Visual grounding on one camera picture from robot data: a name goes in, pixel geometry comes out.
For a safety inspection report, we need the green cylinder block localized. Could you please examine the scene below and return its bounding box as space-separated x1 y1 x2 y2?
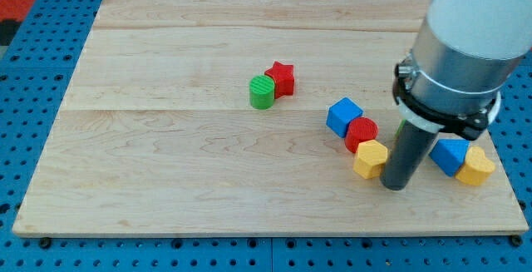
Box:
249 75 275 110

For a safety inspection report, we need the wooden board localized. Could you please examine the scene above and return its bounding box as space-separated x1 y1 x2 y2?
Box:
12 0 529 238

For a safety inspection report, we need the yellow hexagon block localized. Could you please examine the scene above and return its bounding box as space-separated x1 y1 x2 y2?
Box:
353 140 388 180

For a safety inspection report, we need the green block behind tool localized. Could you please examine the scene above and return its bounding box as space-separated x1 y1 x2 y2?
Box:
394 119 406 138

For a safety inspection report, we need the yellow heart block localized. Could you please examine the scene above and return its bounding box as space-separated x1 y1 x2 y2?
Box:
455 146 496 186

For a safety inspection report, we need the red cylinder block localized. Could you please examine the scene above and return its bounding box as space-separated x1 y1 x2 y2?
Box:
344 117 378 153

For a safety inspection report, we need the red star block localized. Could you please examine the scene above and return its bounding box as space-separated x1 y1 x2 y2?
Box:
264 62 295 99

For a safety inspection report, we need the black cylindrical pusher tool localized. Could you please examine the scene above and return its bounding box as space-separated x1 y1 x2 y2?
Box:
380 121 437 190

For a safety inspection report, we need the blue triangle block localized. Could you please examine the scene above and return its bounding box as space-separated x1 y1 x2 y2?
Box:
429 139 470 177

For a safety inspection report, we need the blue cube block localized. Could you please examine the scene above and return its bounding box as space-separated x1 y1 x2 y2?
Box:
326 97 363 138

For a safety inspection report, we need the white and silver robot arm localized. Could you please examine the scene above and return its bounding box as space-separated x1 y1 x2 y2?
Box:
393 0 531 141

